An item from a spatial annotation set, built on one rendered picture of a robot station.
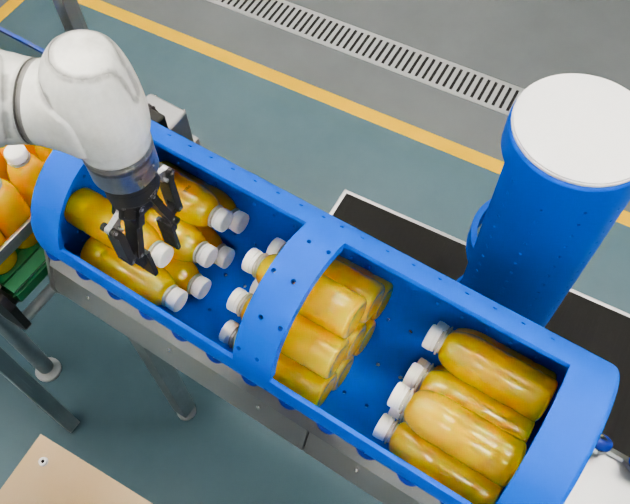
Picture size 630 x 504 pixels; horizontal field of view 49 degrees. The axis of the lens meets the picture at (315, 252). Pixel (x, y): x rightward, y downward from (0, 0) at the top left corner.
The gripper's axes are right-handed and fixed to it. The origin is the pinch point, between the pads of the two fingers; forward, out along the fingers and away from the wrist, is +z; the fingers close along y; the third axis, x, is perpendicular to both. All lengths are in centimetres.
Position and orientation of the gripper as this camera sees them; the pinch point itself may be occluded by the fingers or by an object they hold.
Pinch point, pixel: (157, 247)
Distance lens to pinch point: 111.3
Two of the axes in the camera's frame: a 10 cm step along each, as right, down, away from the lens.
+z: 0.1, 4.9, 8.7
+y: 5.4, -7.3, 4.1
